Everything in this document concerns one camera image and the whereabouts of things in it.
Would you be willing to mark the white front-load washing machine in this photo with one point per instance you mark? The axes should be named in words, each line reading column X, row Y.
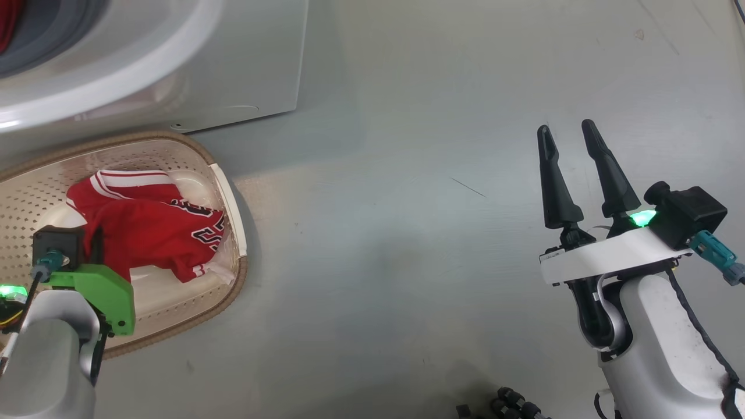
column 233, row 70

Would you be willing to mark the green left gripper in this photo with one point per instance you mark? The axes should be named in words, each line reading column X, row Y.
column 116, row 297

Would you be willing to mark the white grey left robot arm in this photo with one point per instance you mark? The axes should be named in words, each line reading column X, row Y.
column 46, row 361

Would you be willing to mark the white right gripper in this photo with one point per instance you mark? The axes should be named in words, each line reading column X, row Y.
column 611, row 256

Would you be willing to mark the cream perforated laundry basket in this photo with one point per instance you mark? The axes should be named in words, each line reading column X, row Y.
column 174, row 314

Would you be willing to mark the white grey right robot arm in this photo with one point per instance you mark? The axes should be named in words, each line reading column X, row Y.
column 657, row 349

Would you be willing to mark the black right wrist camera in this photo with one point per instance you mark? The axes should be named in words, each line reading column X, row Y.
column 687, row 215

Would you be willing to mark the red jersey with black numbers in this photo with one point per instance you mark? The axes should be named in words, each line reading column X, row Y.
column 145, row 233

